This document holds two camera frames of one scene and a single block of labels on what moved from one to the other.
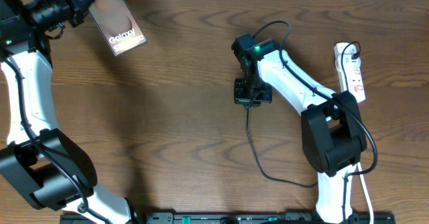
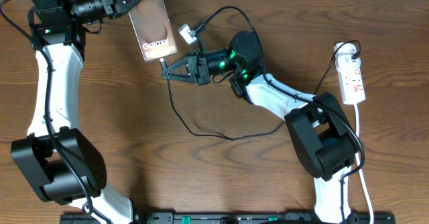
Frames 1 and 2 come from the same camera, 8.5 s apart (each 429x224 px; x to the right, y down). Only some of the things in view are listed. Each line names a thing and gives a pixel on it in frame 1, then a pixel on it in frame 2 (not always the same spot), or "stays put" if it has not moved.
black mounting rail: x=235 y=218 stays put
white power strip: x=354 y=74 stays put
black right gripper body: x=245 y=94 → x=203 y=69
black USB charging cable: x=356 y=57 → x=316 y=99
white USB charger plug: x=339 y=47 stays put
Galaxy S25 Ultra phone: x=116 y=22 → x=152 y=27
